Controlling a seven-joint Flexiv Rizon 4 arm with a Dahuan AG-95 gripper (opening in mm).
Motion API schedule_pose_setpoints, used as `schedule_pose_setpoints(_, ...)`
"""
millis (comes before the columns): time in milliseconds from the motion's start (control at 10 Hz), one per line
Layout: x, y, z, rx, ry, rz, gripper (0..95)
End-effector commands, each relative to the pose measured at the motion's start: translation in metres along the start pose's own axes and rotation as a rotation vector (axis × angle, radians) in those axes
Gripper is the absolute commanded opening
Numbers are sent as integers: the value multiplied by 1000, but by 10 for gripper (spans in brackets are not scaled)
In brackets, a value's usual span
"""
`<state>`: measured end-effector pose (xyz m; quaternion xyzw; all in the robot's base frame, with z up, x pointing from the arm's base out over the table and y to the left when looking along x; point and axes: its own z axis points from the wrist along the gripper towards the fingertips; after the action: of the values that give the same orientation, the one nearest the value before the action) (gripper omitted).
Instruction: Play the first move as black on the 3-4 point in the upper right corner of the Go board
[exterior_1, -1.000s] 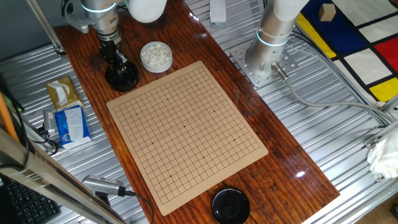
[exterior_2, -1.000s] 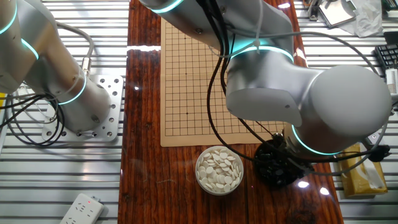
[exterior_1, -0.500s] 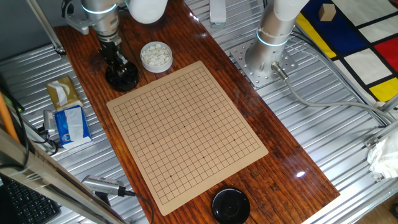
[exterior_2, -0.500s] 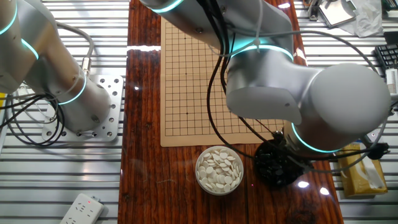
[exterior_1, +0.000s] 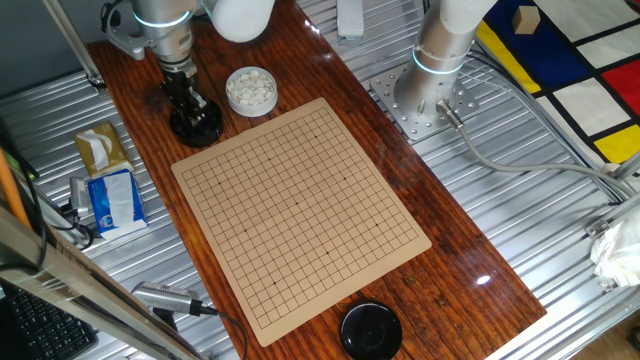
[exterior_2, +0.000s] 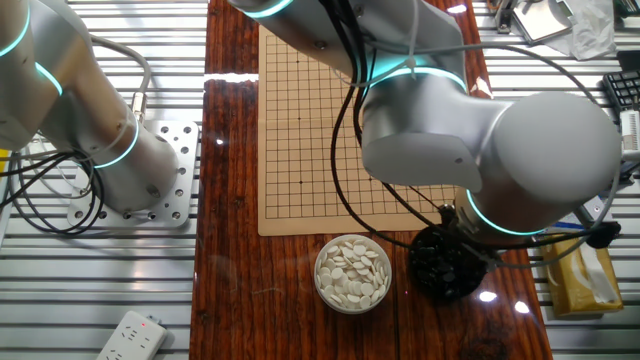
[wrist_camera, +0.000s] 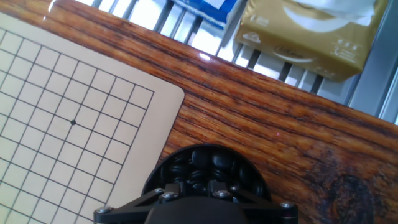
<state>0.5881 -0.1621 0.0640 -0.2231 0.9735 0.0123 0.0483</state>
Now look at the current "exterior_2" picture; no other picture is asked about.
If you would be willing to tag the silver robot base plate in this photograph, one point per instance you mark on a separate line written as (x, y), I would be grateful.
(185, 165)

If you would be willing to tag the white plastic bag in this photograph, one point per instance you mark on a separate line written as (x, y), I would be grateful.
(592, 30)

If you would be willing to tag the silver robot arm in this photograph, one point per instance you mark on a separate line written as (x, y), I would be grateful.
(500, 150)

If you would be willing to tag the black bowl of black stones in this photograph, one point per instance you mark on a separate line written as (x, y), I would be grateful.
(445, 272)

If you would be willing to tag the beige go board mat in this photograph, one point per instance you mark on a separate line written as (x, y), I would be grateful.
(300, 165)

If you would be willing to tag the white bowl of white stones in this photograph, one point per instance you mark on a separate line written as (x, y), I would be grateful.
(352, 275)

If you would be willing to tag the white gray adapter box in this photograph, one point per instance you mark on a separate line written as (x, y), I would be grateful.
(631, 130)

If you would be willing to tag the black keyboard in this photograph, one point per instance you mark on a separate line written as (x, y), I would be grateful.
(625, 90)

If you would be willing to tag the gold tissue pack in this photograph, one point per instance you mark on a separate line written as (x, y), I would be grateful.
(565, 290)

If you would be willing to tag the white power strip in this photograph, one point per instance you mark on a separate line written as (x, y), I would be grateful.
(132, 337)

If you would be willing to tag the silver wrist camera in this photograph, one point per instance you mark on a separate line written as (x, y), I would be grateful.
(592, 210)

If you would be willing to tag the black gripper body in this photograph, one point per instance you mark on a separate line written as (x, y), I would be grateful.
(480, 252)

